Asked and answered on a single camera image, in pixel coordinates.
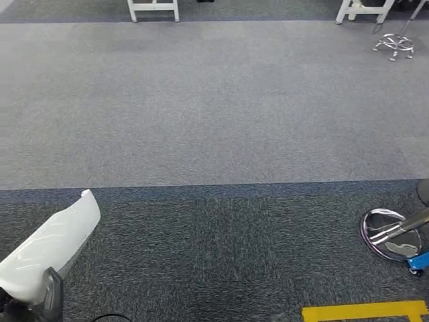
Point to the white desk frame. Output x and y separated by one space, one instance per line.
365 9
132 11

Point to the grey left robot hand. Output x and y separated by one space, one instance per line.
50 302

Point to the white plastic cover part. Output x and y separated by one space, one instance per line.
50 244

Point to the chrome stool base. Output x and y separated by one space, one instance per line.
393 42

